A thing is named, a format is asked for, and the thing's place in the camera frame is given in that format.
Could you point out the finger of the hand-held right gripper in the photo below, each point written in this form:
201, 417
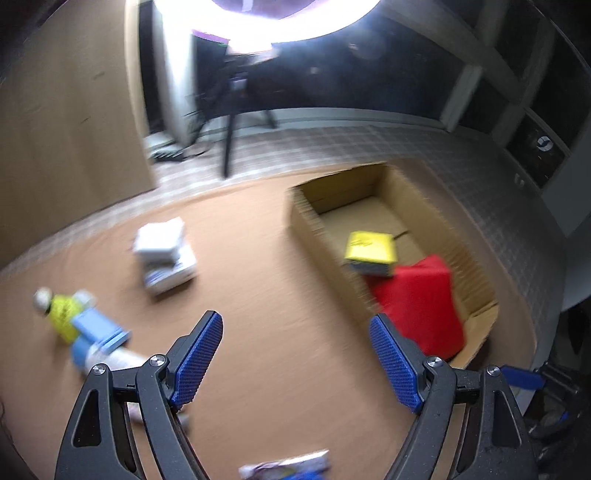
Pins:
524, 377

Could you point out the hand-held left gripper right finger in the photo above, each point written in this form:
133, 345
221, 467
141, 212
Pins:
396, 364

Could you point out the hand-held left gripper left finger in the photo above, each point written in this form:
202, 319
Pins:
198, 360

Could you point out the white and blue tube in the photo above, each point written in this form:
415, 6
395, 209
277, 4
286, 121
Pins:
122, 359

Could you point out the white power adapter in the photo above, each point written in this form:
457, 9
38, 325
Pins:
159, 240

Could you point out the patterned white lighter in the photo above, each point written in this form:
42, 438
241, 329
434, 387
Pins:
286, 468

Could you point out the cardboard box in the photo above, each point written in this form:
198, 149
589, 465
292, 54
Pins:
351, 207

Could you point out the red cloth pouch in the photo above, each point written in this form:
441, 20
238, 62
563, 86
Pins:
420, 304

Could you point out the patterned white tissue pack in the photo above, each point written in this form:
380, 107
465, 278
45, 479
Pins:
171, 276

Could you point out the yellow card packet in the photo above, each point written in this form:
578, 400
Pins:
369, 247

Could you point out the yellow shuttlecock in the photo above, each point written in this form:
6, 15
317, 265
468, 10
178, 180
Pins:
62, 314

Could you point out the black power strip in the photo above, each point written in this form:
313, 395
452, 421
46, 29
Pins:
166, 154

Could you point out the black tripod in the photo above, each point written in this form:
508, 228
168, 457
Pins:
228, 138

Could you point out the large wooden board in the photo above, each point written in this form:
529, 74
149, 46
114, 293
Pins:
69, 138

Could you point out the white framed panel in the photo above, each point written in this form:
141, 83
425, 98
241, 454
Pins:
178, 92

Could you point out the grey window frame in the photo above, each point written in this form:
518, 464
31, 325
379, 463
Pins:
480, 83

